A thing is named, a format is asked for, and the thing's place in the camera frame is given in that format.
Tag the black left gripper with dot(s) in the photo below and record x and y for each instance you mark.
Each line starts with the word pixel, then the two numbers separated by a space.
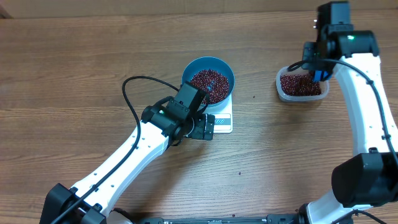
pixel 197 130

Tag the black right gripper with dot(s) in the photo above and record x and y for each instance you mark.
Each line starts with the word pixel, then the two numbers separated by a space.
pixel 308 51

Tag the blue plastic scoop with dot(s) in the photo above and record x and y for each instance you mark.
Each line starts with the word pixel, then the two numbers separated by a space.
pixel 321 76

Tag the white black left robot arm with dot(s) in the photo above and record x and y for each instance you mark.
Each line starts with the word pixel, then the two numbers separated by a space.
pixel 162 125

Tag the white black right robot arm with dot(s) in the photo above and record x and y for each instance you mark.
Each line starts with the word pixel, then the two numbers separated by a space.
pixel 369 178

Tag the white digital kitchen scale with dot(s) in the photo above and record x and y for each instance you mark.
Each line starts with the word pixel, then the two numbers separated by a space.
pixel 223 112

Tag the teal blue bowl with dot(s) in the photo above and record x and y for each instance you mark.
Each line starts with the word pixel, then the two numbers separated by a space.
pixel 205 63

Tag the clear plastic food container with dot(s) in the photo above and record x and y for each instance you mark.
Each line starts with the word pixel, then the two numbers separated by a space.
pixel 281 93

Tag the red adzuki beans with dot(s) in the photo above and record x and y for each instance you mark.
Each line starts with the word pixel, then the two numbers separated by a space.
pixel 217 85

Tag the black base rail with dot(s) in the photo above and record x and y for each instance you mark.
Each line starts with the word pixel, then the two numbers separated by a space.
pixel 269 219

